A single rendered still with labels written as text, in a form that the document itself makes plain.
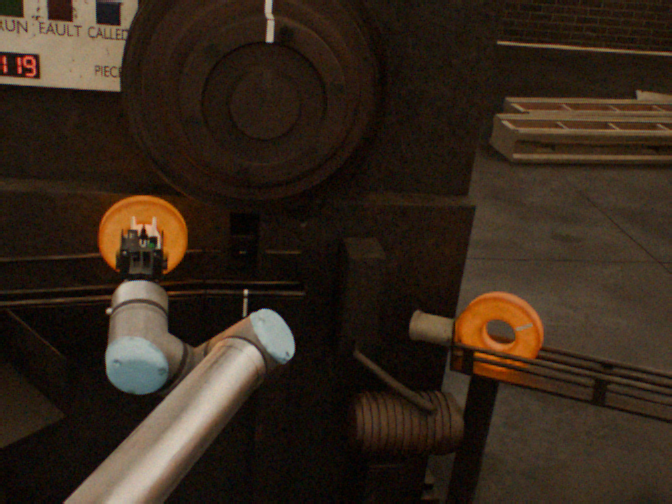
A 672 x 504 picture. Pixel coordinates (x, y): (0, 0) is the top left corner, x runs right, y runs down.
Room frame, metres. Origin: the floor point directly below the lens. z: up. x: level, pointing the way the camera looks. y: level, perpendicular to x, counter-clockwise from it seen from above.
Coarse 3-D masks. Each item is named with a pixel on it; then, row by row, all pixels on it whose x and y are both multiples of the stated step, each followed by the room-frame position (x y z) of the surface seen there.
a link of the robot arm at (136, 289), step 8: (120, 288) 1.22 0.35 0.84; (128, 288) 1.22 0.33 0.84; (136, 288) 1.21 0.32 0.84; (144, 288) 1.22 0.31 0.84; (152, 288) 1.22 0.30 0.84; (160, 288) 1.24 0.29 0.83; (112, 296) 1.23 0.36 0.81; (120, 296) 1.20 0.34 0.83; (128, 296) 1.20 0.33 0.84; (136, 296) 1.20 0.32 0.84; (144, 296) 1.20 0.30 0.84; (152, 296) 1.21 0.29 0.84; (160, 296) 1.22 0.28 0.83; (112, 304) 1.21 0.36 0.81; (160, 304) 1.21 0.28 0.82
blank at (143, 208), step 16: (112, 208) 1.43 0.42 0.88; (128, 208) 1.42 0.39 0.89; (144, 208) 1.43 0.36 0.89; (160, 208) 1.44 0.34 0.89; (112, 224) 1.42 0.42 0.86; (128, 224) 1.42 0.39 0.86; (160, 224) 1.44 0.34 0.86; (176, 224) 1.44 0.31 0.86; (112, 240) 1.42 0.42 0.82; (176, 240) 1.44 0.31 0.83; (112, 256) 1.42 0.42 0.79; (176, 256) 1.44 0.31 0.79
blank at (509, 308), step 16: (480, 304) 1.46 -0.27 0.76; (496, 304) 1.45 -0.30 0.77; (512, 304) 1.44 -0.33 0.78; (464, 320) 1.47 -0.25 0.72; (480, 320) 1.46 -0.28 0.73; (512, 320) 1.44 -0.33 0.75; (528, 320) 1.43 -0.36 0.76; (464, 336) 1.47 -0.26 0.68; (480, 336) 1.46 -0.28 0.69; (528, 336) 1.43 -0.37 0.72; (512, 352) 1.44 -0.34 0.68; (528, 352) 1.42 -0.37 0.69; (496, 368) 1.44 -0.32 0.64
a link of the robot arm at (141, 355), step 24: (120, 312) 1.17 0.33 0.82; (144, 312) 1.17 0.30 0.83; (120, 336) 1.12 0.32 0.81; (144, 336) 1.12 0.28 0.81; (168, 336) 1.16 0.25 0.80; (120, 360) 1.09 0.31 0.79; (144, 360) 1.09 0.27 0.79; (168, 360) 1.13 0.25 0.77; (120, 384) 1.09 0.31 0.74; (144, 384) 1.10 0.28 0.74
